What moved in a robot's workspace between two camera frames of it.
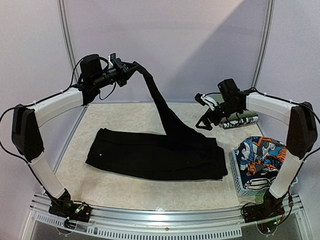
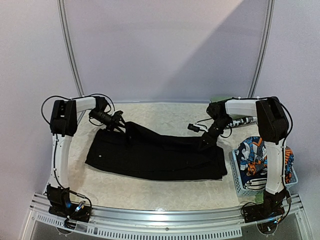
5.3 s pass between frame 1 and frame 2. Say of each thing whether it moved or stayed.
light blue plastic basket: stayed
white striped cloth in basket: stayed
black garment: moved
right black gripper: moved
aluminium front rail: stayed
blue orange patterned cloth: stayed
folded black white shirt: stayed
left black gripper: moved
